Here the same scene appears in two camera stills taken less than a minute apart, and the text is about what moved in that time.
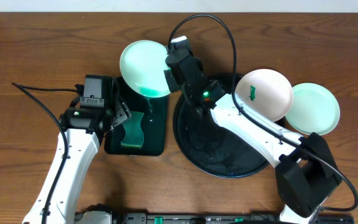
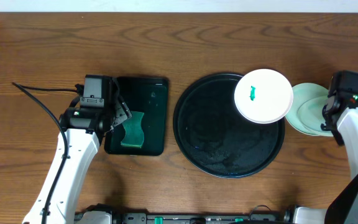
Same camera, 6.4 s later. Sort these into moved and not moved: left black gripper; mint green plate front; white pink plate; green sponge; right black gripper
Moved: mint green plate front; right black gripper
Not moved: left black gripper; green sponge; white pink plate
